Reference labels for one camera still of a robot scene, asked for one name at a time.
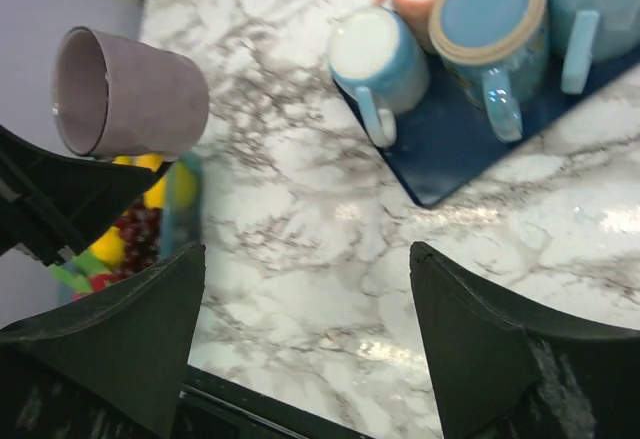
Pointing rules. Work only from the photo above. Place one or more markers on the dark blue mat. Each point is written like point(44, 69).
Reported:
point(446, 141)

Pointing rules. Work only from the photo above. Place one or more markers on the red toy dragon fruit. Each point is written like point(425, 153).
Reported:
point(84, 274)

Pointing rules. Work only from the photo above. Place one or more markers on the light blue faceted mug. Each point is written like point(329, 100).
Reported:
point(584, 32)

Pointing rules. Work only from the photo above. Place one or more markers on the dark red toy grapes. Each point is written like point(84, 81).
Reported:
point(139, 229)

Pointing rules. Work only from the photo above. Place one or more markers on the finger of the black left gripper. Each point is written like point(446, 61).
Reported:
point(54, 207)

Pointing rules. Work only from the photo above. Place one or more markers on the purple ceramic mug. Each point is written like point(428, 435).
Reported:
point(114, 96)

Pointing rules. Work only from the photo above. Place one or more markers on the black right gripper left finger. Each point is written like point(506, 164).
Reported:
point(110, 365)

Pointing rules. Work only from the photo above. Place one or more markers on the blue butterfly mug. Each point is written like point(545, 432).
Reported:
point(497, 51)

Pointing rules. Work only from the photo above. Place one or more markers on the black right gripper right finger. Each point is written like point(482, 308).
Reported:
point(505, 366)

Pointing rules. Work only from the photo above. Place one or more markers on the yellow toy mango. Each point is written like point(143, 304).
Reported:
point(109, 248)

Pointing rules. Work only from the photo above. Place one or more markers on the teal plastic fruit bin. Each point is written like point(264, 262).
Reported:
point(179, 194)

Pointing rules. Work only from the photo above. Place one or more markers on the blue white gradient mug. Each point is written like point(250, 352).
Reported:
point(375, 59)

